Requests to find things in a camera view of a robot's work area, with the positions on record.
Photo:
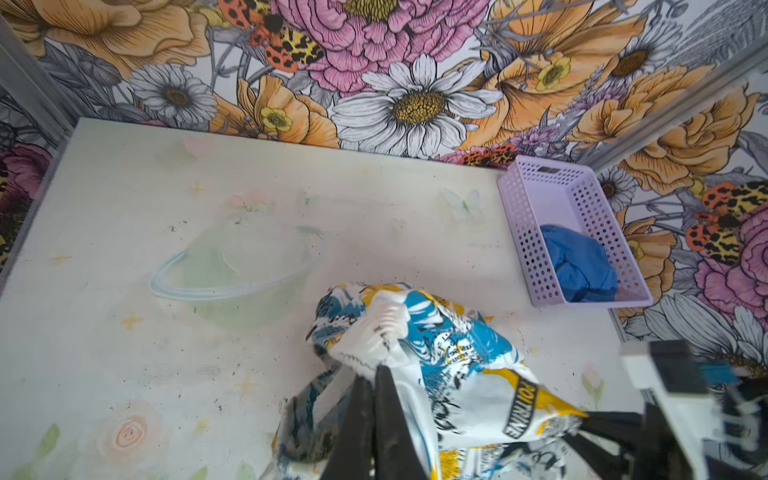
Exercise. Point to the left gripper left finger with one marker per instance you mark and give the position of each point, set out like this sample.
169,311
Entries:
352,454

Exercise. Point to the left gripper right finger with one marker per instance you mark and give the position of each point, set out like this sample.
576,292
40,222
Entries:
395,457

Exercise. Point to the left aluminium corner post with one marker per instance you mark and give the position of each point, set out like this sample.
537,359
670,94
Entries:
41,100

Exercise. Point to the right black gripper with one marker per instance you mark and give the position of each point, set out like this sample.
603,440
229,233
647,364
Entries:
659,454

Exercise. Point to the lavender plastic laundry basket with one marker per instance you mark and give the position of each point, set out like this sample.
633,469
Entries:
536,192

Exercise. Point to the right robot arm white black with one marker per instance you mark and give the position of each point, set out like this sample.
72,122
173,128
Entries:
729,435

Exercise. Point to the aluminium corner post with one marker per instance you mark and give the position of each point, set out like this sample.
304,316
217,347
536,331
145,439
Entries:
719,81
41,100

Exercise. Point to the blue cloth garment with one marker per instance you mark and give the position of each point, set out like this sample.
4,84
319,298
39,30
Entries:
583,270

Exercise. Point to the white teal yellow printed garment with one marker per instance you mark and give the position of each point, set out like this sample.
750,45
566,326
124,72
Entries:
473,408

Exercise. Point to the right aluminium corner post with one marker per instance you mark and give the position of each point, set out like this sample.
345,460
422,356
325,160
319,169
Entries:
719,81

